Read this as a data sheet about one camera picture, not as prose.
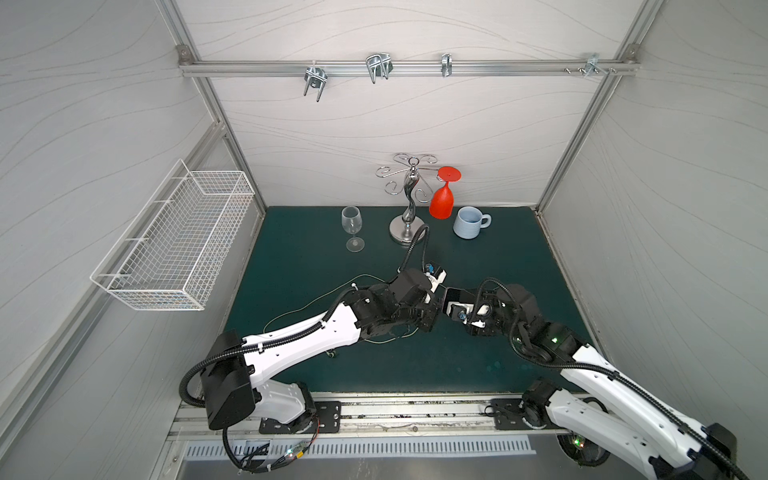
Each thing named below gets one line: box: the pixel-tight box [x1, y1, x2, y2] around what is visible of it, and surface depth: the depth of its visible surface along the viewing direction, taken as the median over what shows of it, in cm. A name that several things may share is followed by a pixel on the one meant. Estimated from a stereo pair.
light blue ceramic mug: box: [453, 205, 492, 240], surface depth 113 cm
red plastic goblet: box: [429, 166, 462, 220], surface depth 100 cm
